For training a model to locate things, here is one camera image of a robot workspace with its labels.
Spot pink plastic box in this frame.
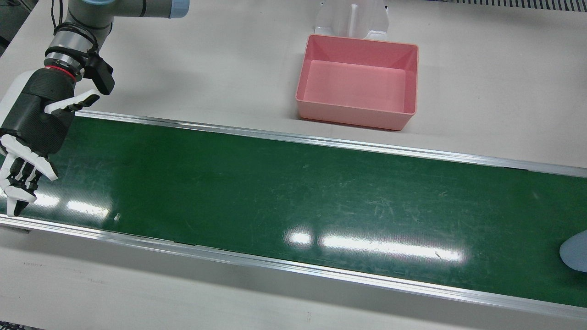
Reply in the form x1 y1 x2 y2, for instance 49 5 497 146
295 34 419 132

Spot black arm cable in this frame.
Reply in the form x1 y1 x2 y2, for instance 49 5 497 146
50 0 99 58

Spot green conveyor belt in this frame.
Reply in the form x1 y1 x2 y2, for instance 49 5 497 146
0 109 587 321

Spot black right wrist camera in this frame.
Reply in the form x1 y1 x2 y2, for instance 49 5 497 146
84 55 115 96

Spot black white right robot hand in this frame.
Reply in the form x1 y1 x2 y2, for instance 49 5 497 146
0 66 100 218

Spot slotted metal grille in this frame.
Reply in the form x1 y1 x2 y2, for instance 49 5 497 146
426 0 587 13

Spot light blue plastic cup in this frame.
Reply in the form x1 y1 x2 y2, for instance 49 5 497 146
559 230 587 274

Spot white translucent plastic stand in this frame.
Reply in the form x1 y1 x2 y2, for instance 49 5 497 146
314 0 390 41

